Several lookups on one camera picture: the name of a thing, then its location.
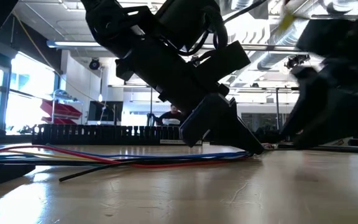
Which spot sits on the black ceiling spotlight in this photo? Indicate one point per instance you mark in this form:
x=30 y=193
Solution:
x=94 y=64

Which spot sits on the black metal pole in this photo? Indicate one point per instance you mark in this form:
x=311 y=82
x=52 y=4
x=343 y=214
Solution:
x=277 y=105

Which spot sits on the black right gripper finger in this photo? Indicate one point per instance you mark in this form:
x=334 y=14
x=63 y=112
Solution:
x=309 y=118

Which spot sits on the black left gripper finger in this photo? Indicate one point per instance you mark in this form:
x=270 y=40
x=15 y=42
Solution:
x=232 y=133

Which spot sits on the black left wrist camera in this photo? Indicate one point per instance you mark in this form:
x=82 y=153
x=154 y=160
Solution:
x=225 y=62

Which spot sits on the black flat duct cover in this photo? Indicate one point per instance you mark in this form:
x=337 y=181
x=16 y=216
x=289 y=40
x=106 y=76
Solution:
x=353 y=150

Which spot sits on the person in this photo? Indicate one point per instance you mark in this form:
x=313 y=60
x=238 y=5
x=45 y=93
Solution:
x=169 y=115

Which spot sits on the black screen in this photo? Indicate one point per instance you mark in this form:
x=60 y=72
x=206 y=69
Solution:
x=104 y=110

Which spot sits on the shelf with red bins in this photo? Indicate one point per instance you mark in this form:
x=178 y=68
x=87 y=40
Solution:
x=57 y=109

